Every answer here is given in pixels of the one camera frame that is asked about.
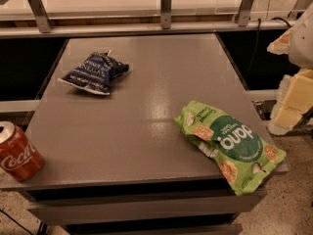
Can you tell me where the middle metal rail bracket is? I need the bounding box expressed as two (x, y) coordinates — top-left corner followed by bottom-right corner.
(160, 0), (171, 29)

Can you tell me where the right metal rail bracket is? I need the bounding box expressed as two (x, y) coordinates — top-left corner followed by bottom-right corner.
(235, 0), (254, 26)

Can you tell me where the red coke can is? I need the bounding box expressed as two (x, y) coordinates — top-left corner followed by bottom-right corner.
(0, 121), (44, 181)

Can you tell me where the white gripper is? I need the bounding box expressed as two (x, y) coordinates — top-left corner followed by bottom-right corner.
(267, 4), (313, 135)

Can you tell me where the green rice chips bag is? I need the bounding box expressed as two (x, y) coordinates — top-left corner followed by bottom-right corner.
(174, 101), (287, 196)

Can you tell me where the grey drawer cabinet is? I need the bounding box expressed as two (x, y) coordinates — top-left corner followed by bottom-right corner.
(27, 179), (266, 235)

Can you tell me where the blue chip bag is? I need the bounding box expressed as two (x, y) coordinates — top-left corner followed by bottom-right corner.
(59, 52), (129, 96)

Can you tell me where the black cable at right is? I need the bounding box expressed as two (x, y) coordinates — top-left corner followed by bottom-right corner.
(247, 17), (291, 80)

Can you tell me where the left metal rail bracket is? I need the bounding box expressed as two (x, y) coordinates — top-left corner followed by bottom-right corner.
(27, 0), (52, 33)

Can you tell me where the black cable on floor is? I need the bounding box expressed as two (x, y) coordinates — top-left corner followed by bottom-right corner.
(0, 209), (48, 235)

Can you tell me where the metal rail bracket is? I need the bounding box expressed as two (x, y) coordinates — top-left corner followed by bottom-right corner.
(27, 0), (52, 33)
(160, 0), (171, 29)
(235, 0), (254, 26)

